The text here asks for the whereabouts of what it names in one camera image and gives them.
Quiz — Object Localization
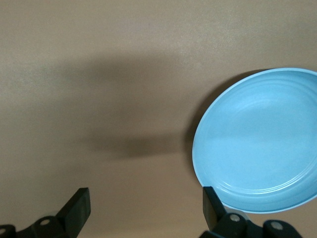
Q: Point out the brown table cover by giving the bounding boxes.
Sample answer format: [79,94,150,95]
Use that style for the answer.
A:
[0,0,317,238]

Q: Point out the blue round plate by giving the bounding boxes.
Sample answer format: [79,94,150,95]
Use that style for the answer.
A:
[192,66,317,215]

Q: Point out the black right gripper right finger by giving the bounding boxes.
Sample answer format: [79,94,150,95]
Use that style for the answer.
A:
[200,185,302,238]

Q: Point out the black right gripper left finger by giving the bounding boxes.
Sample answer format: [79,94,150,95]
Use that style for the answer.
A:
[0,187,91,238]

